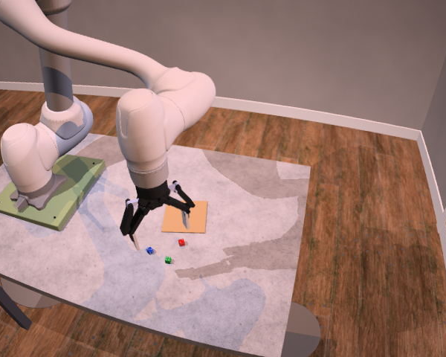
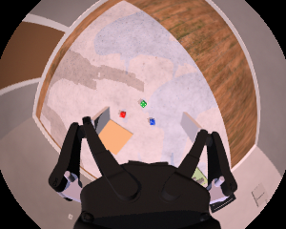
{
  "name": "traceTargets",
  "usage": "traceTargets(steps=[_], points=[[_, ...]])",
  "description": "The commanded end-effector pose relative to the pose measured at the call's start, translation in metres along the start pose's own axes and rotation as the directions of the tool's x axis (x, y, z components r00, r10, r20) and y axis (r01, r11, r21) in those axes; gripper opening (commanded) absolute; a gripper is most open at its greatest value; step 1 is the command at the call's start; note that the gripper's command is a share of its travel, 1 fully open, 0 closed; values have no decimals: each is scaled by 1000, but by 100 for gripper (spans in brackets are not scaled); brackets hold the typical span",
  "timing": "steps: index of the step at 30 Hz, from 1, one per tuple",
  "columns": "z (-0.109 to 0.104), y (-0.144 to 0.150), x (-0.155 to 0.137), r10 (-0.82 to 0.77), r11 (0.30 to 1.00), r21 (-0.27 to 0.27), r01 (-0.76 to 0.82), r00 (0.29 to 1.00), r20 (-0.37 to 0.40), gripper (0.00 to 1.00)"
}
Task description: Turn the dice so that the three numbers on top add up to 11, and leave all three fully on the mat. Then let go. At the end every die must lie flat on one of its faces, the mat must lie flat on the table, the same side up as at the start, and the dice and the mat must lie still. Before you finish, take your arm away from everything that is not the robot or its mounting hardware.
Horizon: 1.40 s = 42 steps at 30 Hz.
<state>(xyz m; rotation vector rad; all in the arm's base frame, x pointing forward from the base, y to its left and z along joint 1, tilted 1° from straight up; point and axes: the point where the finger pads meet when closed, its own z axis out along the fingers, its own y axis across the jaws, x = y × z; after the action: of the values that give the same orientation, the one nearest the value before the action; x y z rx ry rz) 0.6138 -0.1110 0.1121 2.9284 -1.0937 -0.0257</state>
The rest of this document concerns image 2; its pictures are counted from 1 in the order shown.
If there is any green die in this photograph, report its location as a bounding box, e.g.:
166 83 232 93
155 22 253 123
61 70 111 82
140 100 147 108

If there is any blue die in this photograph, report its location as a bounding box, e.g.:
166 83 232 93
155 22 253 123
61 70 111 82
150 118 155 125

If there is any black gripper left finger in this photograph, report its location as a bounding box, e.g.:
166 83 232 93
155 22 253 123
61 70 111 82
49 106 138 202

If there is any red die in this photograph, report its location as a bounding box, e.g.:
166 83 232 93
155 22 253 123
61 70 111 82
120 112 126 118

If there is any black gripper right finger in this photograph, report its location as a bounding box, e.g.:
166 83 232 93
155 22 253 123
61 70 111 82
161 112 237 205

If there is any orange flat mat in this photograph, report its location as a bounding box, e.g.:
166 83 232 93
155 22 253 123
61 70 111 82
99 120 133 155

